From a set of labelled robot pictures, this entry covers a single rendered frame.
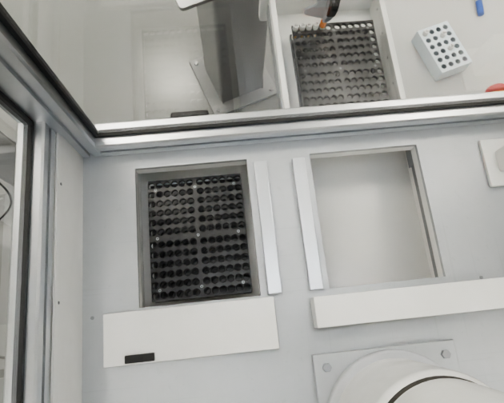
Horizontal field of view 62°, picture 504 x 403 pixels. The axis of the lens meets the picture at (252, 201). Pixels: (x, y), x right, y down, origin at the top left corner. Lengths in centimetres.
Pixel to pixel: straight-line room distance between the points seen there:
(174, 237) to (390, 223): 43
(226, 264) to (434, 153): 43
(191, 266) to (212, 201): 13
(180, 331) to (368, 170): 50
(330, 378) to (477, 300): 26
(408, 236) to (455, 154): 18
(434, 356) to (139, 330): 47
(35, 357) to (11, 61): 36
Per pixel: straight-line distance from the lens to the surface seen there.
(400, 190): 93
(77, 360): 73
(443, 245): 80
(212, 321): 70
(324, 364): 71
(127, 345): 72
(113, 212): 76
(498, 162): 88
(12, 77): 60
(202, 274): 76
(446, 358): 77
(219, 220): 77
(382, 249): 88
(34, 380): 62
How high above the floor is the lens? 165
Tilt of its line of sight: 74 degrees down
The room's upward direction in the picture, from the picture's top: 5 degrees clockwise
